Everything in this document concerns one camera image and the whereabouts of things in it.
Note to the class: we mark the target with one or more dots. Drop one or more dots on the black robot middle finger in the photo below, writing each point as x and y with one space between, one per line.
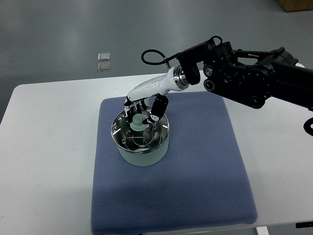
144 104

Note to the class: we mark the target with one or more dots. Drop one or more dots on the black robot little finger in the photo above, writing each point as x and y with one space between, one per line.
129 109

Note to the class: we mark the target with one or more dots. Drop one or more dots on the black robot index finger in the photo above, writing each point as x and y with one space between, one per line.
157 110

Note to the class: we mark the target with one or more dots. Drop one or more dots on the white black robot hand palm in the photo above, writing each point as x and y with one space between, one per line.
173 80

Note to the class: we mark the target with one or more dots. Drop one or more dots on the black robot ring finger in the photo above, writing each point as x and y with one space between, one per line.
137 107

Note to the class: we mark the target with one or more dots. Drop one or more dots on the glass lid with green knob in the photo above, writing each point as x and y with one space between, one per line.
141 140

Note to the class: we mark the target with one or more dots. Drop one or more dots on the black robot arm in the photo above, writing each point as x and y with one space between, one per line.
246 77

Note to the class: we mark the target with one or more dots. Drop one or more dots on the pale green cooking pot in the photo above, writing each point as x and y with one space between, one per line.
148 158

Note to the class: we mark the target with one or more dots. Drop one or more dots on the lower floor socket plate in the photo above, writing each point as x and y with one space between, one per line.
104 66

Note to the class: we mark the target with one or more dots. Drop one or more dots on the floor socket plate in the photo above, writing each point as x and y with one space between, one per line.
104 66
104 56

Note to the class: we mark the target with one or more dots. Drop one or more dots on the upper floor socket plate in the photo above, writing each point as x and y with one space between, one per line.
104 56

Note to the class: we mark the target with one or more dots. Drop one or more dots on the blue quilted mat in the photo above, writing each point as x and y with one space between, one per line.
200 182

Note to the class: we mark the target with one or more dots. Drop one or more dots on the brown cardboard box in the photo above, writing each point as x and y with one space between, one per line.
295 5

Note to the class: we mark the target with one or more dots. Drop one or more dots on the white table leg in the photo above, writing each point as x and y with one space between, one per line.
262 230

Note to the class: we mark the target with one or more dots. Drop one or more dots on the black table control panel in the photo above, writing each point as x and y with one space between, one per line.
304 225

